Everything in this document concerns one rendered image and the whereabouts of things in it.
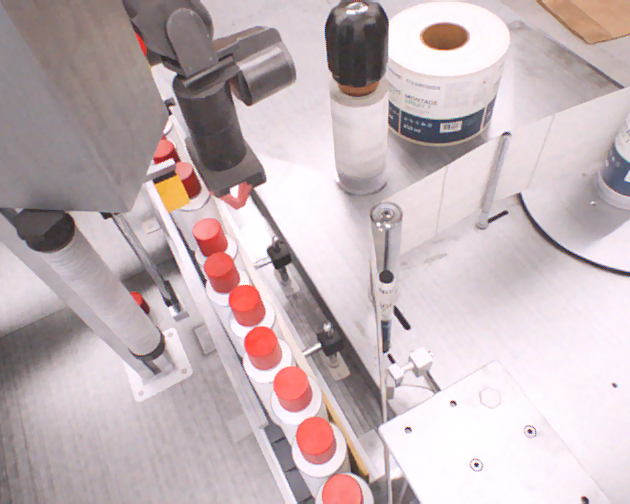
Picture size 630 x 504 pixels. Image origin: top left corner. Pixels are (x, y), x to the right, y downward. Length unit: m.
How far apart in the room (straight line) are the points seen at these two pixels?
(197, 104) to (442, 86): 0.43
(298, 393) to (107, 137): 0.27
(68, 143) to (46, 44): 0.06
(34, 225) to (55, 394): 0.52
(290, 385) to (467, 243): 0.42
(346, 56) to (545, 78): 0.51
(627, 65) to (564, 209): 1.93
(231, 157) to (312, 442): 0.32
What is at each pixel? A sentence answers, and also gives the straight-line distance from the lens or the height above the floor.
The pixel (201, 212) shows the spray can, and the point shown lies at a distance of 0.69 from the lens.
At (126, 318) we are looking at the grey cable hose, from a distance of 0.47.
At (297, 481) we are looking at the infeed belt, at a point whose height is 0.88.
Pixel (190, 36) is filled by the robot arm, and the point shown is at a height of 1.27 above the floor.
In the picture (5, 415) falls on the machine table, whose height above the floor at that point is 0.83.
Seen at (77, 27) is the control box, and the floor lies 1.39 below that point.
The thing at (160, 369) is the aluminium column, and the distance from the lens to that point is 0.80.
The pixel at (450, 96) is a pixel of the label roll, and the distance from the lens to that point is 0.87.
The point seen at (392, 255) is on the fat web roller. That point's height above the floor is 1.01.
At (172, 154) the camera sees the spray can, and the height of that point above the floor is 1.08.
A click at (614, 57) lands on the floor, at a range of 2.80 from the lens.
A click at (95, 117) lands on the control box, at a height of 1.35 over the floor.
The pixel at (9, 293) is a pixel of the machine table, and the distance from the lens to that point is 1.01.
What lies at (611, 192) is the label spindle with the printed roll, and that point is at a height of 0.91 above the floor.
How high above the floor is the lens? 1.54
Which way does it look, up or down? 55 degrees down
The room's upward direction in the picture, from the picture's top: 9 degrees counter-clockwise
